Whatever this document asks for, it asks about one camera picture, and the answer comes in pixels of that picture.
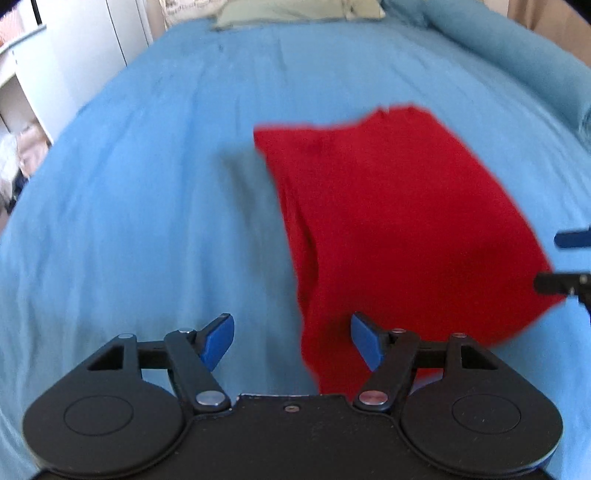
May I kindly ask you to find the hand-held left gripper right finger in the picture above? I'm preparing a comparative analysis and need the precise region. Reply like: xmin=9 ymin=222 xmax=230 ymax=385
xmin=350 ymin=311 xmax=505 ymax=412

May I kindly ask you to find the white desk shelf unit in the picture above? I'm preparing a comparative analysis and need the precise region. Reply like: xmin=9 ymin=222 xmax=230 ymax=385
xmin=0 ymin=24 xmax=57 ymax=195

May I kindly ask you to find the red knit sweater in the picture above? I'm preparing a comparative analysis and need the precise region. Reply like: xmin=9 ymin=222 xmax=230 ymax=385
xmin=253 ymin=104 xmax=568 ymax=394

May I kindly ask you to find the beige curtain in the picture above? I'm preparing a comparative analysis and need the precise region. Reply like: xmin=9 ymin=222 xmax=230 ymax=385
xmin=507 ymin=0 xmax=591 ymax=63

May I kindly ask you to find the green pillow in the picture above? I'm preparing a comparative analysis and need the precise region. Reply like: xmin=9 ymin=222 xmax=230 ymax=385
xmin=213 ymin=0 xmax=387 ymax=31

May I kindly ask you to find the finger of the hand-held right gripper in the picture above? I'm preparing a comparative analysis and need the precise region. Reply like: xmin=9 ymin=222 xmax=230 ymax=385
xmin=534 ymin=271 xmax=591 ymax=320
xmin=554 ymin=224 xmax=591 ymax=251

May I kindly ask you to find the folded blue duvet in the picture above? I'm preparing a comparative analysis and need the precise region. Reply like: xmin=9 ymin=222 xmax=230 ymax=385
xmin=382 ymin=0 xmax=591 ymax=153

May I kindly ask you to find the white wardrobe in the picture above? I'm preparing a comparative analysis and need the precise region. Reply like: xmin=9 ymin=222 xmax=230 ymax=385
xmin=31 ymin=0 xmax=154 ymax=139

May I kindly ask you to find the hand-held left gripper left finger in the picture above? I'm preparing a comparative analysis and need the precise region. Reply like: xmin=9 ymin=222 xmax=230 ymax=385
xmin=85 ymin=313 xmax=235 ymax=415

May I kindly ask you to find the patterned white pillow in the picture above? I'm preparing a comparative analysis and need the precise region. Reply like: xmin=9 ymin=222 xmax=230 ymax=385
xmin=159 ymin=0 xmax=232 ymax=29

